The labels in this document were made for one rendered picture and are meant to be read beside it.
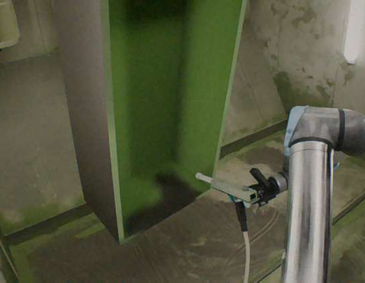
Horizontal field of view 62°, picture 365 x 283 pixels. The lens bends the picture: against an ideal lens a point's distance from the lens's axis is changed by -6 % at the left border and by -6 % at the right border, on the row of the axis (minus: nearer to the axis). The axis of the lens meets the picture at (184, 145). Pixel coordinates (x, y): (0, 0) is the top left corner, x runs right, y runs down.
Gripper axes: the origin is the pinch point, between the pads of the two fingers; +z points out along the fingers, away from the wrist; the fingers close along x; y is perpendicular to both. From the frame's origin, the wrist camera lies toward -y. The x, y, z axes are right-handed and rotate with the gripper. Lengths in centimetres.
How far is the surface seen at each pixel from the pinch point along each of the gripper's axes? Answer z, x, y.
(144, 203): 28, 45, 5
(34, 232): 91, 110, 20
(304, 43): -161, 101, -62
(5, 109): 86, 127, -62
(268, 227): -48, 49, 52
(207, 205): -26, 86, 38
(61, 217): 72, 112, 18
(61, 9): 49, -1, -84
